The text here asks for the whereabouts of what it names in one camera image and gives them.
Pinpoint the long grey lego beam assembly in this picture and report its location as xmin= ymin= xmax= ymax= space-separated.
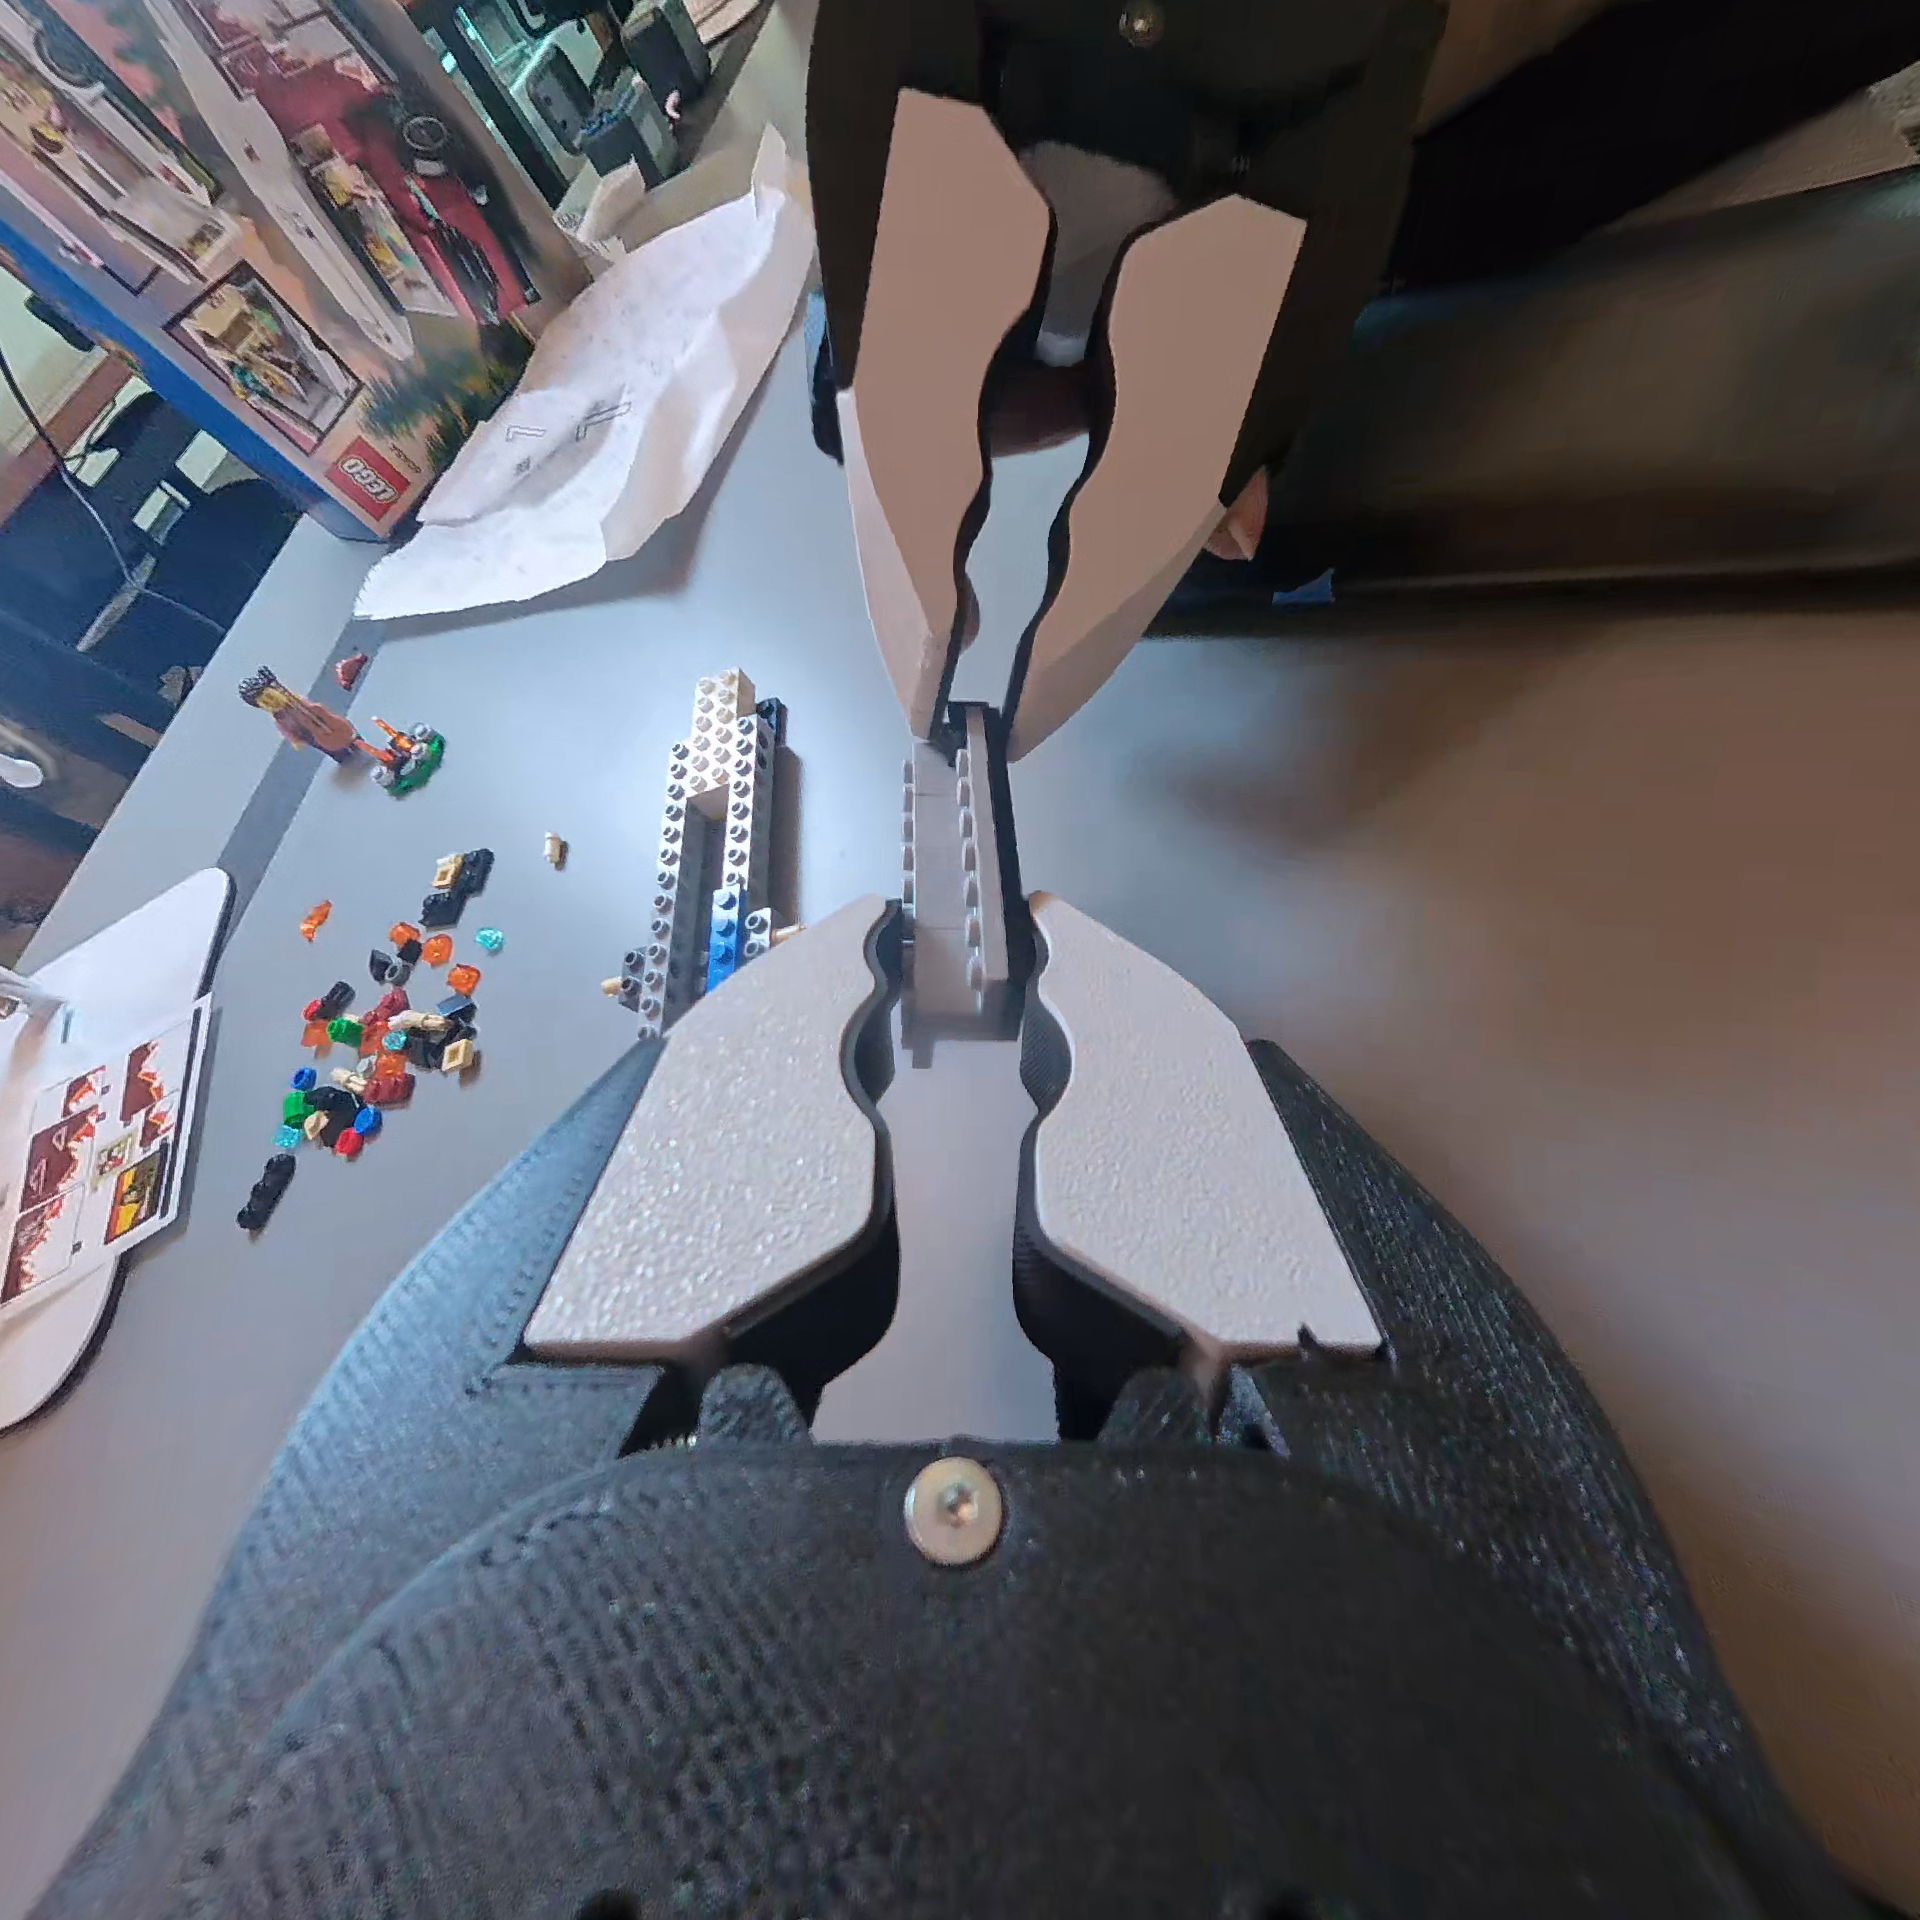
xmin=598 ymin=662 xmax=793 ymax=1039

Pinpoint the colourful lego set box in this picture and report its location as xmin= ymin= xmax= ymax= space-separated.
xmin=0 ymin=0 xmax=595 ymax=545

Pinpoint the pile of small lego pieces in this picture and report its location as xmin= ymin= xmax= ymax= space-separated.
xmin=277 ymin=844 xmax=509 ymax=1164

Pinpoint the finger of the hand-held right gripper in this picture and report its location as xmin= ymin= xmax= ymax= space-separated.
xmin=837 ymin=86 xmax=1065 ymax=741
xmin=1007 ymin=191 xmax=1310 ymax=771

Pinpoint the lego sticker sheet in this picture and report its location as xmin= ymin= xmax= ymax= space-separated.
xmin=0 ymin=997 xmax=212 ymax=1327

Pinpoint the crumpled white paper bag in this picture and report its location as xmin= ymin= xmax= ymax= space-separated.
xmin=351 ymin=123 xmax=819 ymax=623

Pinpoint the lego minifigure with guitar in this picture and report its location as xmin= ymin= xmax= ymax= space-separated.
xmin=238 ymin=668 xmax=359 ymax=762

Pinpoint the grey lego plate assembly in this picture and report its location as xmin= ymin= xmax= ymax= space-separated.
xmin=895 ymin=699 xmax=1041 ymax=1070

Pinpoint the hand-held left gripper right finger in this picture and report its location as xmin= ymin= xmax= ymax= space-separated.
xmin=1018 ymin=891 xmax=1386 ymax=1367

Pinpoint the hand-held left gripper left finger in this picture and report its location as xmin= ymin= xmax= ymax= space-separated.
xmin=521 ymin=891 xmax=910 ymax=1367

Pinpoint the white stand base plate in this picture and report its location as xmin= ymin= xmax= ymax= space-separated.
xmin=0 ymin=866 xmax=243 ymax=1434

